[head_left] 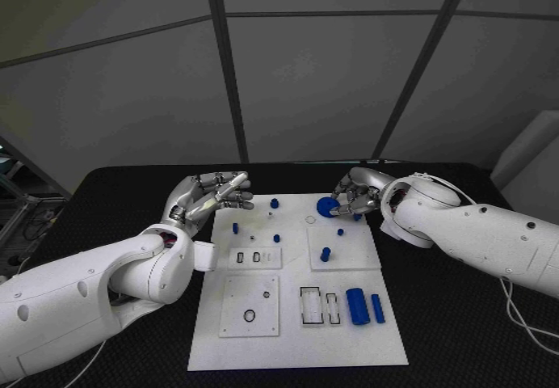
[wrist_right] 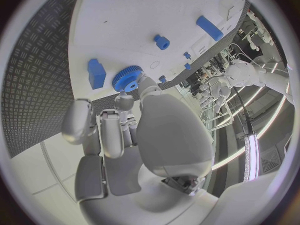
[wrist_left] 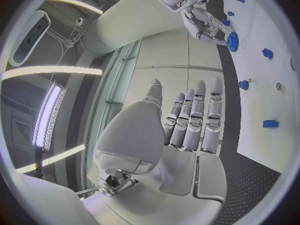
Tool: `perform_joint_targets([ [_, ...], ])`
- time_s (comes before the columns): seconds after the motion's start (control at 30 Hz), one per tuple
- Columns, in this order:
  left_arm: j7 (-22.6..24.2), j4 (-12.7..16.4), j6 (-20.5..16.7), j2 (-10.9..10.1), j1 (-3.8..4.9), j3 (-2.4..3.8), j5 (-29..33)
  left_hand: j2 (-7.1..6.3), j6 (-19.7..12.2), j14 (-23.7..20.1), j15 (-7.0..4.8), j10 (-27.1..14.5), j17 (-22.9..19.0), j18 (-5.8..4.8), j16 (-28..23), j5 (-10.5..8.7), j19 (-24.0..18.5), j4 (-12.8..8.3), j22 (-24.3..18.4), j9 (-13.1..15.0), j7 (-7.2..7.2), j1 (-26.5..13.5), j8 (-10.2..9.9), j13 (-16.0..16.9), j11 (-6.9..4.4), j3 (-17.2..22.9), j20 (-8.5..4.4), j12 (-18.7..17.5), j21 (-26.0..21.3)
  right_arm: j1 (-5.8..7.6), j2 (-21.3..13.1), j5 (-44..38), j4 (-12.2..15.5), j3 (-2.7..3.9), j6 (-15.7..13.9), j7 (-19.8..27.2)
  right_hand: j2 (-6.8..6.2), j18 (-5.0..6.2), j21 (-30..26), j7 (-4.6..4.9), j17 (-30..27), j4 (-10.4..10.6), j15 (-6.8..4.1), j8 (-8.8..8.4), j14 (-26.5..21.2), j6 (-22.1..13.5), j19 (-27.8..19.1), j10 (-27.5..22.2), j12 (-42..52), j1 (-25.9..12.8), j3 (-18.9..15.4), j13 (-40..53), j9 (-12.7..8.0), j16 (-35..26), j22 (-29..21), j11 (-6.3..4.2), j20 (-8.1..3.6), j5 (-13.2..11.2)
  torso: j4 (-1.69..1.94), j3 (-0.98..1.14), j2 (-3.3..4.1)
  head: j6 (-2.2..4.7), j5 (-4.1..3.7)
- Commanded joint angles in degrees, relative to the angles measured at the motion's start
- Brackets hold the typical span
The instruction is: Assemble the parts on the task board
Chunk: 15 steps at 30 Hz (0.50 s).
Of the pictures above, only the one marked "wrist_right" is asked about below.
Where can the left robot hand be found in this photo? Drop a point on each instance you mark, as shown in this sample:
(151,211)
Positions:
(216,90)

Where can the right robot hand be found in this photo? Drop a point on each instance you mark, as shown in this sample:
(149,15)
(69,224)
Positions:
(173,135)

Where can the blue gear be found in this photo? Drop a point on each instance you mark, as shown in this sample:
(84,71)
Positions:
(120,78)

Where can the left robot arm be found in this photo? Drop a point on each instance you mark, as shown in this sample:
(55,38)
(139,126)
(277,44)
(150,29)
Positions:
(243,73)

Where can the white task board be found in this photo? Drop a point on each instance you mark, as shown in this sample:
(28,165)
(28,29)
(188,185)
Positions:
(131,16)

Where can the small blue peg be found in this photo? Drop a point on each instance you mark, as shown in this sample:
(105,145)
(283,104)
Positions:
(187,66)
(162,78)
(187,55)

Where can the blue long cylinder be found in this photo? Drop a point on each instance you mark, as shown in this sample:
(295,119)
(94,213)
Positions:
(209,28)

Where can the blue plug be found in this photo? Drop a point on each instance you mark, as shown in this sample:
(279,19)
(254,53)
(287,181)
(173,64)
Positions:
(162,42)

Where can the glowing light bar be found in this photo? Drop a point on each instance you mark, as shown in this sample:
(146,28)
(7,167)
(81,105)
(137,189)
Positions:
(252,157)

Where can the blue block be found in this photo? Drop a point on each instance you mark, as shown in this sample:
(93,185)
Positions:
(96,75)

